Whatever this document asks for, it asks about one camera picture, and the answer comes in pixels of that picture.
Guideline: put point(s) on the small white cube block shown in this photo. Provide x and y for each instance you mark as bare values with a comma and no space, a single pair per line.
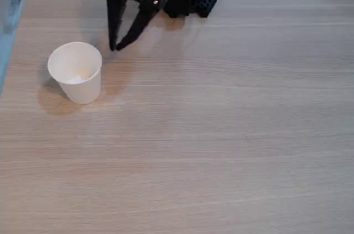
74,80

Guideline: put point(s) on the white paper cup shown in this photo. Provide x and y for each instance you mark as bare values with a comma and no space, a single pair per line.
80,93

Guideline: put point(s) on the blue denim fabric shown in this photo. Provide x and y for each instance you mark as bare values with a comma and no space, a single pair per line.
11,1

